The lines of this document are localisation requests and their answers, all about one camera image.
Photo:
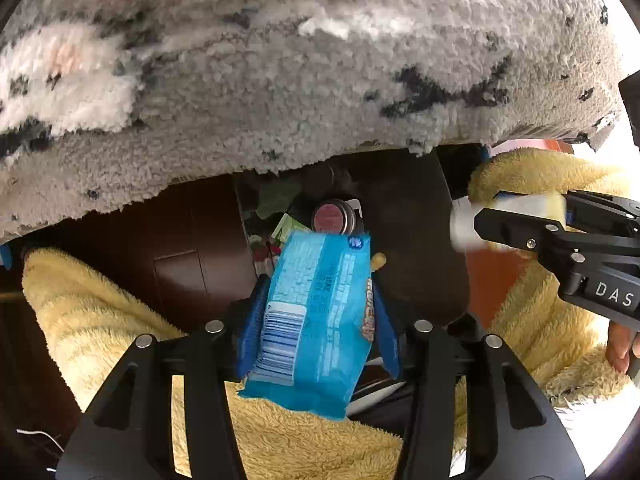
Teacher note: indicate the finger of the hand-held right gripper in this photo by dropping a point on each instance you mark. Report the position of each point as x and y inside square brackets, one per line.
[600, 210]
[505, 227]

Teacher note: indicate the blue snack packet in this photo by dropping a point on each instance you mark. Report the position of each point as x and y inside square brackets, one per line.
[310, 310]

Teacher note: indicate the person's right hand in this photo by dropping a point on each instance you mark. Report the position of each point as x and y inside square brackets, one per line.
[619, 347]

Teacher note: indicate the light green packet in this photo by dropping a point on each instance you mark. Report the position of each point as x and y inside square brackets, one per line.
[287, 226]

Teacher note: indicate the pink box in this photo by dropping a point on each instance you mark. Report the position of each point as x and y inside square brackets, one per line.
[515, 147]

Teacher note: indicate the black plastic frame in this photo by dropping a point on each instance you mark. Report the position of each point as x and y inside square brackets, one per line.
[631, 110]

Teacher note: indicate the round can with red lid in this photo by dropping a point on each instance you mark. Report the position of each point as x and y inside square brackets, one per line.
[330, 216]

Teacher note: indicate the small yellow snack piece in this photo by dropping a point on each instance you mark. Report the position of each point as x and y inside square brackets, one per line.
[378, 261]

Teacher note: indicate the dark brown trash bin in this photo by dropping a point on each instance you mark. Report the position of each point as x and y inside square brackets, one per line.
[410, 240]

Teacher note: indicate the grey fluffy patterned rug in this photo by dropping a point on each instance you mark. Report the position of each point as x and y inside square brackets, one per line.
[275, 75]

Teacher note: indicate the blue plastic piece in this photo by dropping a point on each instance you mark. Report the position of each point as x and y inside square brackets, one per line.
[486, 150]
[5, 257]

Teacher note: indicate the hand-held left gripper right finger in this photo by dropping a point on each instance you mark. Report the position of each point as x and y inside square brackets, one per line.
[387, 340]

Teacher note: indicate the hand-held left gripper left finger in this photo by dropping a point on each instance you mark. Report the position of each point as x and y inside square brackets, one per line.
[252, 325]

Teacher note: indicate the white and yellow container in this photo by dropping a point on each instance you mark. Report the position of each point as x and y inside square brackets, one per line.
[465, 225]

